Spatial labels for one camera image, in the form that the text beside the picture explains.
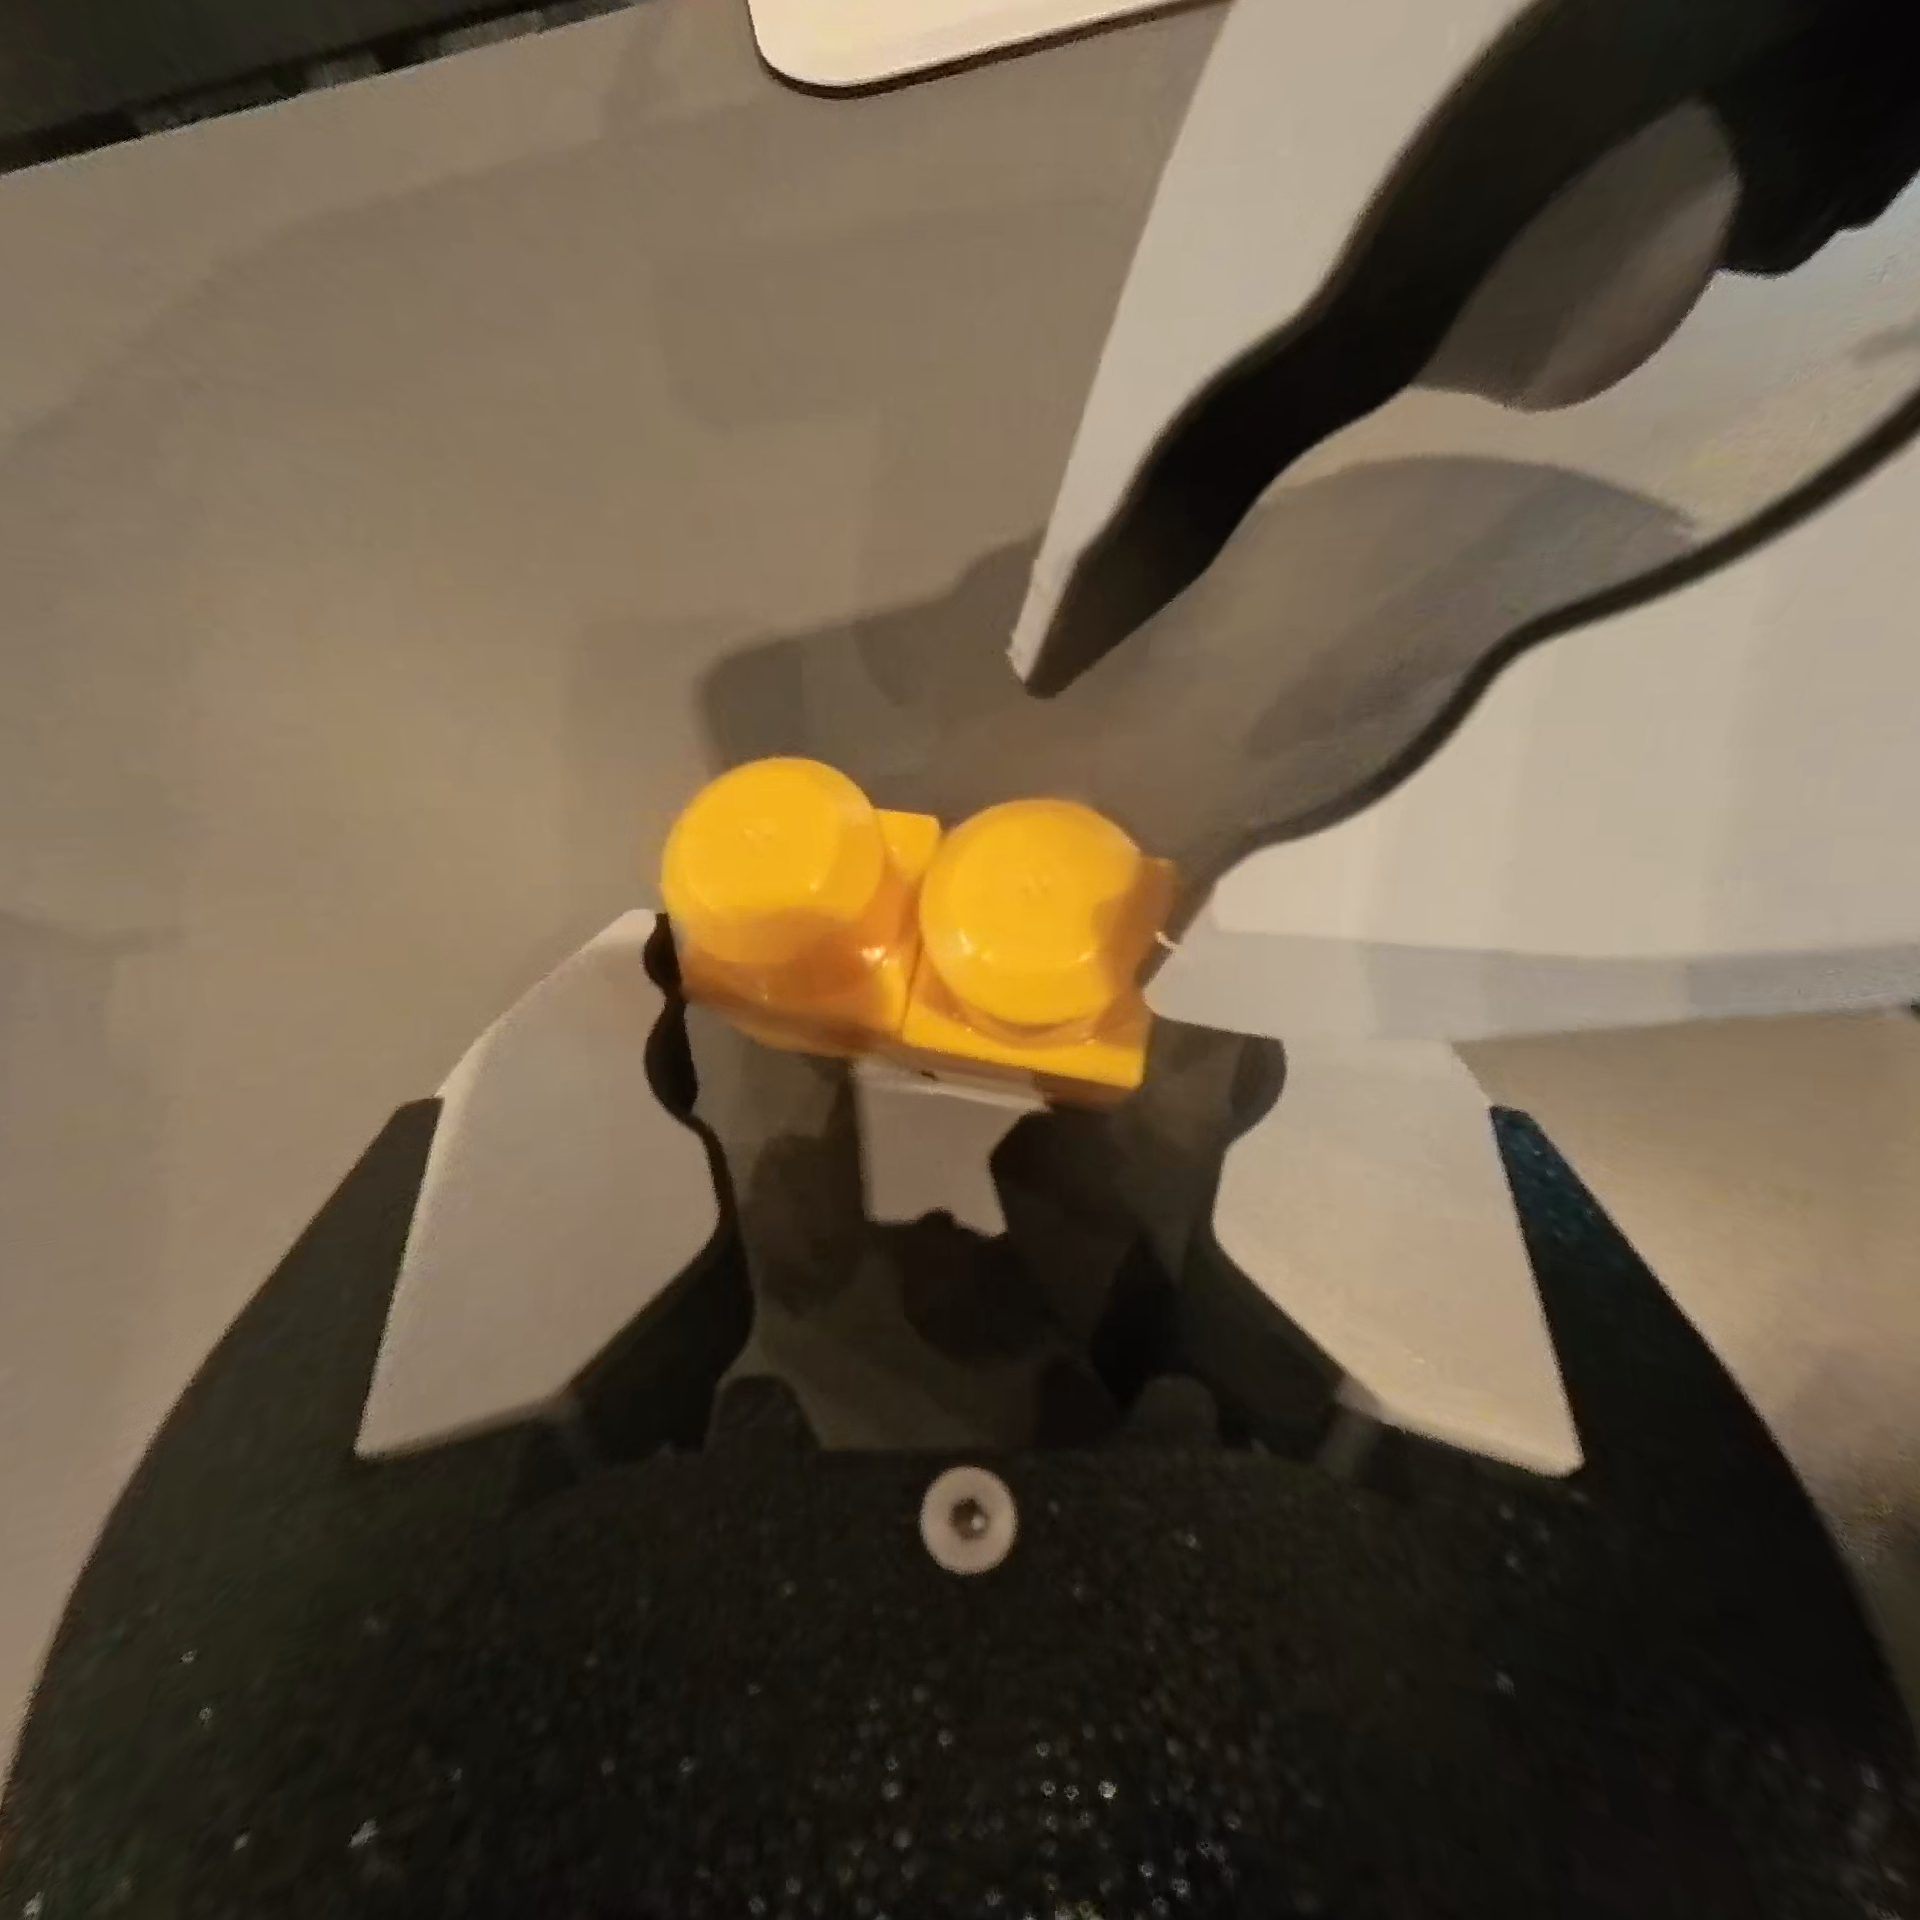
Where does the yellow two-stud block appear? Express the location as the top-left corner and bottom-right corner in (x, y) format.
(901, 796), (1180, 1114)

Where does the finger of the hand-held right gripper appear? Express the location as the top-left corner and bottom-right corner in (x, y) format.
(1006, 0), (1731, 700)
(1157, 425), (1920, 1047)

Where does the clear acrylic stand white base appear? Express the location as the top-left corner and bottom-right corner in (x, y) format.
(750, 0), (1201, 94)

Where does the yellow single-stud block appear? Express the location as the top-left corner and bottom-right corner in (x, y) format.
(661, 758), (942, 1052)

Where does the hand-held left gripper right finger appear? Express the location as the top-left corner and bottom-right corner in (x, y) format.
(1209, 1035), (1584, 1476)

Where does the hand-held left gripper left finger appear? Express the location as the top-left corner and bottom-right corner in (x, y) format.
(353, 907), (752, 1464)

